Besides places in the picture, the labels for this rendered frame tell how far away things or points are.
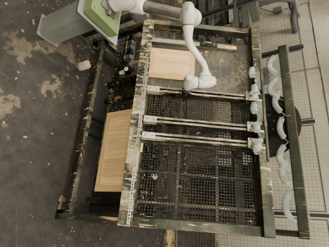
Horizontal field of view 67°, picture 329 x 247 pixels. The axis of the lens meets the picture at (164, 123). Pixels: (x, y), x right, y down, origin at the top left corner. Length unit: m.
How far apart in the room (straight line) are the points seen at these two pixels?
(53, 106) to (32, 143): 0.45
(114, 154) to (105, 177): 0.26
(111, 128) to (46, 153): 0.72
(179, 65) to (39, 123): 1.54
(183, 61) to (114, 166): 1.35
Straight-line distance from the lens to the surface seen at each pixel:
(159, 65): 2.76
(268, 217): 2.42
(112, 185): 2.67
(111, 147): 2.80
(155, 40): 2.91
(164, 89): 2.56
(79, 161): 2.77
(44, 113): 2.77
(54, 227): 2.87
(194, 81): 2.15
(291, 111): 3.11
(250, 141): 2.48
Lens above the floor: 2.21
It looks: 28 degrees down
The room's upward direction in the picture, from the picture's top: 83 degrees clockwise
